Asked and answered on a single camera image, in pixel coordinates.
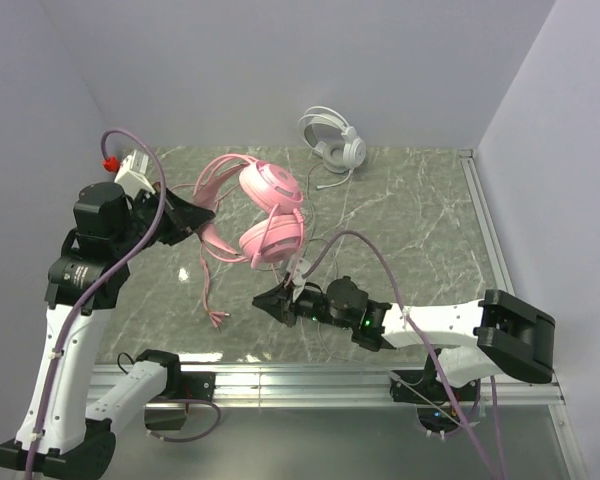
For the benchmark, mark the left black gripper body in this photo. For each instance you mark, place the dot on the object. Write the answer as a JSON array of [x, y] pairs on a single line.
[[167, 220]]

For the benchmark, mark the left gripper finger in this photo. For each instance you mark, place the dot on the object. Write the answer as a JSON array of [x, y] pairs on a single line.
[[185, 214], [175, 236]]

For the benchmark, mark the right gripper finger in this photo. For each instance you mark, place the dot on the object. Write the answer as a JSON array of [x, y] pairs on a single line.
[[279, 293], [276, 308]]

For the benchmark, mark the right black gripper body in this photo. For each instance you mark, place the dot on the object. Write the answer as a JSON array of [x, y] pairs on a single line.
[[288, 305]]

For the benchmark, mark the pink headphones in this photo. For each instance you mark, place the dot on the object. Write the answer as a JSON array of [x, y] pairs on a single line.
[[273, 190]]

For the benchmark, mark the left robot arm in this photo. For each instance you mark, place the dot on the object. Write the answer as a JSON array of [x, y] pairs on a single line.
[[62, 436]]

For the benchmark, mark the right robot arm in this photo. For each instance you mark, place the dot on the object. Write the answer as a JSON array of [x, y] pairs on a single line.
[[497, 334]]

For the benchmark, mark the white headphones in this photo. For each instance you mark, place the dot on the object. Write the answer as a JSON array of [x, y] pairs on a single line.
[[335, 140]]

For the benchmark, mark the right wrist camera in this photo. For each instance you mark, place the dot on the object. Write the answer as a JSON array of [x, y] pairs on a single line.
[[296, 269]]

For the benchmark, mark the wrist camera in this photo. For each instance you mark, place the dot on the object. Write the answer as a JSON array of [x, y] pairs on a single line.
[[296, 269], [130, 173]]

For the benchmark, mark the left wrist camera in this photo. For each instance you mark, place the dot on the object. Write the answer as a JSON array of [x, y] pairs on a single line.
[[130, 173]]

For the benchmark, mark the front aluminium rail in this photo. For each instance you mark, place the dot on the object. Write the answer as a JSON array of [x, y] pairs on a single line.
[[317, 385]]

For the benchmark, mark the aluminium rail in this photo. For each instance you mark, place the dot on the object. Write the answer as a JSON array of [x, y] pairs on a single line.
[[487, 227], [317, 385]]

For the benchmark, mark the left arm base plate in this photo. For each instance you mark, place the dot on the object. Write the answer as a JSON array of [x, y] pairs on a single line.
[[198, 385]]

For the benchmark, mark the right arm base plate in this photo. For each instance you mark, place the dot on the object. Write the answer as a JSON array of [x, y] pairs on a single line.
[[407, 386]]

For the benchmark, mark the right aluminium rail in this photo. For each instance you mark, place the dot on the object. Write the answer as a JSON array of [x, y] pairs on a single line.
[[487, 227]]

